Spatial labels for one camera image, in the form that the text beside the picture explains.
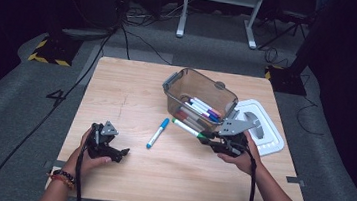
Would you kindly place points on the black tripod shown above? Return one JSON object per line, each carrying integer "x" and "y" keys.
{"x": 286, "y": 28}

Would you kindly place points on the light blue cap marker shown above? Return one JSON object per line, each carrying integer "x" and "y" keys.
{"x": 158, "y": 133}

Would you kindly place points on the yellow striped black base plate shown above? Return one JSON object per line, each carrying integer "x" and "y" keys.
{"x": 289, "y": 82}
{"x": 57, "y": 51}

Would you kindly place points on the bright green cap marker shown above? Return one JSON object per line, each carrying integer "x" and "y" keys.
{"x": 187, "y": 128}

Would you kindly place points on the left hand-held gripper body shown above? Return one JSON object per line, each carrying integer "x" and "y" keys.
{"x": 98, "y": 144}

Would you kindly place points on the purple cap marker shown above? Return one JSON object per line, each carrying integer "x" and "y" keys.
{"x": 215, "y": 112}

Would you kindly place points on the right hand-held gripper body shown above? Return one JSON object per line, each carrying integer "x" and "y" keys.
{"x": 232, "y": 146}

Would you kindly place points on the translucent grey storage box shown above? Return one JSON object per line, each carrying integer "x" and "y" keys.
{"x": 201, "y": 84}

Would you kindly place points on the grey tape strip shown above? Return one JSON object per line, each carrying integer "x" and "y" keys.
{"x": 50, "y": 164}
{"x": 297, "y": 181}

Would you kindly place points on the person's right hand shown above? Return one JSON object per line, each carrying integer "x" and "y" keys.
{"x": 247, "y": 163}

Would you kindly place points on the person's left hand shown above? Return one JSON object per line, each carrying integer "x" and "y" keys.
{"x": 76, "y": 163}

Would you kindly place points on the red cap marker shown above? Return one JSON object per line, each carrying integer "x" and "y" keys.
{"x": 181, "y": 115}

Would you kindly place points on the white storage box lid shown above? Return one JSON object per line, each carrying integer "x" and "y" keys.
{"x": 272, "y": 145}

